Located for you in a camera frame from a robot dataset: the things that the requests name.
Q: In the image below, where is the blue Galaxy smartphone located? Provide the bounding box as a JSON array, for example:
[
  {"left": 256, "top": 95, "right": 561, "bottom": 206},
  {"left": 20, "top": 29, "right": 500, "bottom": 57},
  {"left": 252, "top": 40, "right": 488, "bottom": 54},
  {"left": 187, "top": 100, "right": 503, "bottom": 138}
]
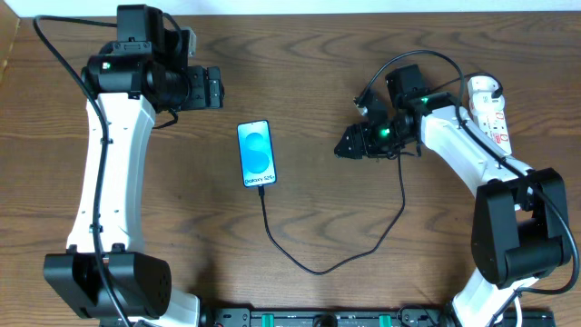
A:
[{"left": 237, "top": 120, "right": 277, "bottom": 188}]

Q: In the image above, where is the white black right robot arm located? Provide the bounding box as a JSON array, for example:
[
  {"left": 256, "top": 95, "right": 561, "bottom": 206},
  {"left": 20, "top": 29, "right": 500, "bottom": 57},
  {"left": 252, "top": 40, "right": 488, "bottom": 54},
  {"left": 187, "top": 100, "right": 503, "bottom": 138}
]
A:
[{"left": 334, "top": 64, "right": 579, "bottom": 326}]

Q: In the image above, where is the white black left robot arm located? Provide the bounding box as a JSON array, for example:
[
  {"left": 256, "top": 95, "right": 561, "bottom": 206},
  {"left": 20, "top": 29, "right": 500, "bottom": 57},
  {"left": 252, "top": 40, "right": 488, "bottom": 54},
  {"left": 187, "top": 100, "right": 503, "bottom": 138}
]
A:
[{"left": 44, "top": 5, "right": 224, "bottom": 326}]

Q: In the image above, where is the white charger adapter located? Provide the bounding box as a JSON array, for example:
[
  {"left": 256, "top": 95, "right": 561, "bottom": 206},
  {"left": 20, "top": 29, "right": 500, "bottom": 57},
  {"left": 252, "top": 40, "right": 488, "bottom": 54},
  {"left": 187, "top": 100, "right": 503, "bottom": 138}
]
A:
[{"left": 468, "top": 75, "right": 506, "bottom": 116}]

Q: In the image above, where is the white power strip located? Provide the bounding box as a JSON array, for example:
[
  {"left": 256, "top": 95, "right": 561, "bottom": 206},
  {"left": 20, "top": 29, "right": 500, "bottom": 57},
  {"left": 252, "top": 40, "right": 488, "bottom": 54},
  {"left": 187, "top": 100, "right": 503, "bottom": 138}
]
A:
[{"left": 470, "top": 97, "right": 512, "bottom": 154}]

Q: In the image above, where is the white power strip cord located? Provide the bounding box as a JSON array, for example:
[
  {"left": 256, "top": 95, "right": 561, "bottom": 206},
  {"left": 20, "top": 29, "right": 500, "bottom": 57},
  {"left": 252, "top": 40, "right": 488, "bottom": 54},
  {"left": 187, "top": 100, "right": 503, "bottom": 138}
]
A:
[{"left": 512, "top": 290, "right": 524, "bottom": 327}]

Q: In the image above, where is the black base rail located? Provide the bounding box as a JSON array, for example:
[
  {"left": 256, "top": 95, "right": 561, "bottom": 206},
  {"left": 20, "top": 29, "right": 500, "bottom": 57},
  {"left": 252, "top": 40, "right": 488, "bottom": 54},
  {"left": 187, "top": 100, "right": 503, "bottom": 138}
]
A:
[{"left": 199, "top": 307, "right": 556, "bottom": 327}]

